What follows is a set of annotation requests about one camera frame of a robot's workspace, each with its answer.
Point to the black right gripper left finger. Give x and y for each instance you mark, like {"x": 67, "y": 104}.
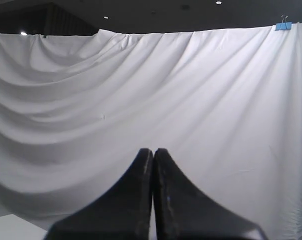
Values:
{"x": 123, "y": 212}

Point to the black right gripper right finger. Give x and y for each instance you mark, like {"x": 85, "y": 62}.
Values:
{"x": 184, "y": 212}

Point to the white backdrop cloth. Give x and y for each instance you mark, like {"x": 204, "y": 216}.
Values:
{"x": 226, "y": 104}

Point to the blue binder clip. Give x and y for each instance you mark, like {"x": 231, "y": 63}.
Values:
{"x": 284, "y": 25}

